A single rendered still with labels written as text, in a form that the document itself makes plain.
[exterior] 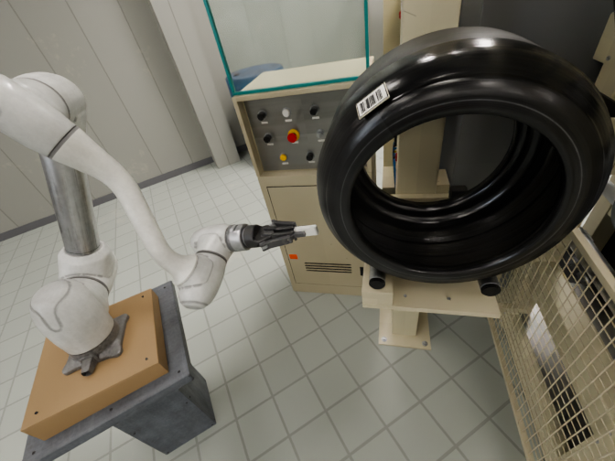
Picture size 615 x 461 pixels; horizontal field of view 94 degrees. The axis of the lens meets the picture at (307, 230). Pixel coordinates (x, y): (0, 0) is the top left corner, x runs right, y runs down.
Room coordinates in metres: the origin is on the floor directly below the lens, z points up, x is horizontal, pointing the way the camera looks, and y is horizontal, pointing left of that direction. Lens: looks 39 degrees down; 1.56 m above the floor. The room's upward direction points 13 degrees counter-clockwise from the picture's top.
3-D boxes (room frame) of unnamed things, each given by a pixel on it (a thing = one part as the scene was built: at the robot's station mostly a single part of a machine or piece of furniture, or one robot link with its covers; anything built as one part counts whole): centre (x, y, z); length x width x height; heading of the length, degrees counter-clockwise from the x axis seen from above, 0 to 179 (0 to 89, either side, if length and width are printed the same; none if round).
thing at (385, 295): (0.67, -0.22, 0.84); 0.36 x 0.09 x 0.06; 160
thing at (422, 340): (0.86, -0.42, 0.01); 0.27 x 0.27 x 0.02; 70
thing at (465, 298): (0.62, -0.35, 0.80); 0.37 x 0.36 x 0.02; 70
